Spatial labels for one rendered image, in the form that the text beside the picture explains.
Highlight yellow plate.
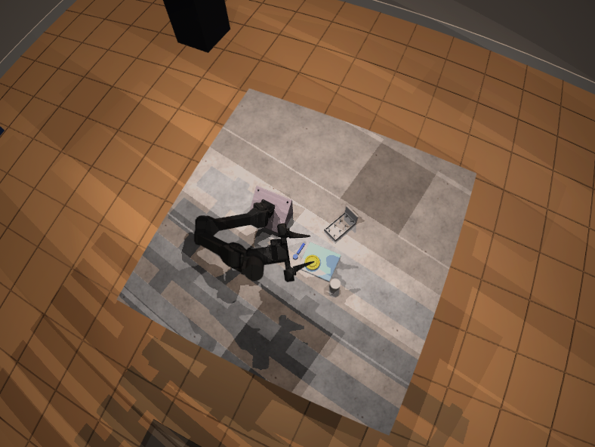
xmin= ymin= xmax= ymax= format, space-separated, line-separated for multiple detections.
xmin=304 ymin=255 xmax=320 ymax=270

